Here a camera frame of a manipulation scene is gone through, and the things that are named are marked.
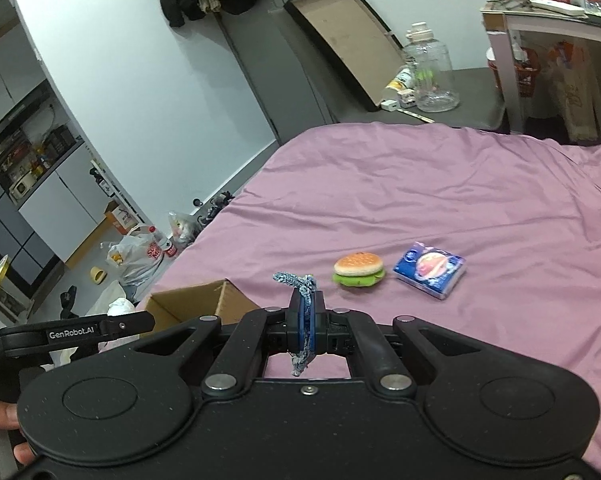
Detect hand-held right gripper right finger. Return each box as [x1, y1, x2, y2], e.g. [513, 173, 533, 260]
[309, 290, 485, 398]

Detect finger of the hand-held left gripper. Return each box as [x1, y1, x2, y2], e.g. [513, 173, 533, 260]
[99, 310, 156, 340]

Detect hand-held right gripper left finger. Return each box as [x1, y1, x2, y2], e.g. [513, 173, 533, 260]
[130, 290, 305, 397]

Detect blue denim plush toy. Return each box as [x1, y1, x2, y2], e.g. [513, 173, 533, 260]
[273, 271, 317, 378]

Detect brown cardboard box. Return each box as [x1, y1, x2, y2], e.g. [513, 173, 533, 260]
[139, 279, 261, 341]

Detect person's left hand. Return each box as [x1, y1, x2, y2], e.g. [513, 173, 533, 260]
[0, 402, 36, 467]

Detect white cloth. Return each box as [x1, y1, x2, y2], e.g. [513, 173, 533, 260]
[93, 280, 141, 318]

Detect black slippers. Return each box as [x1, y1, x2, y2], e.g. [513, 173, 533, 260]
[58, 285, 78, 318]

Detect white printed plastic bag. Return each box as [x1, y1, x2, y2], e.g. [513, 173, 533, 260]
[106, 227, 174, 286]

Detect burger squishy toy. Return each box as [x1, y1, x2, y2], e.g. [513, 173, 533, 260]
[333, 252, 386, 289]

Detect small red cap bottles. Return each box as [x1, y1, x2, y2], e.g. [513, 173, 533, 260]
[148, 225, 178, 258]

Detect orange cardboard box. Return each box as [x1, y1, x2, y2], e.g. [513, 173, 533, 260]
[104, 200, 136, 233]

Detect clear bag of snacks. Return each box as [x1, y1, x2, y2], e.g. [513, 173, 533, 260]
[168, 210, 201, 248]

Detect blue snack packet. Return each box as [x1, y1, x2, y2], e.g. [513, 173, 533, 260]
[393, 242, 467, 302]

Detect white microwave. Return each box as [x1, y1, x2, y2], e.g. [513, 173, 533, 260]
[8, 172, 36, 201]

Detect pink bed sheet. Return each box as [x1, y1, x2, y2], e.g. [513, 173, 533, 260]
[135, 122, 601, 480]

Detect small white bottle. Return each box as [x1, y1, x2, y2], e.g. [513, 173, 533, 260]
[383, 67, 414, 98]

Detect large clear plastic jar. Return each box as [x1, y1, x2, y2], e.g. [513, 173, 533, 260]
[403, 21, 459, 113]

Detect grey bedside platform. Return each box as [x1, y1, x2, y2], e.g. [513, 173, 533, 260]
[325, 67, 509, 133]

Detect black-framed brown board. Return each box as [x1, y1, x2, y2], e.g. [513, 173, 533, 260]
[284, 0, 406, 112]

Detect beige tote bag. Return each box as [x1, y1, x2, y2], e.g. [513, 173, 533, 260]
[545, 40, 601, 143]

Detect white desk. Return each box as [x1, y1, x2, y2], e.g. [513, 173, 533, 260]
[481, 0, 601, 146]

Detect white power strip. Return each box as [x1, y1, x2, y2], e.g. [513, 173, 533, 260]
[531, 0, 586, 17]

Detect grey wall cabinet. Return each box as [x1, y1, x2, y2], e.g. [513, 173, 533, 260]
[0, 0, 121, 321]

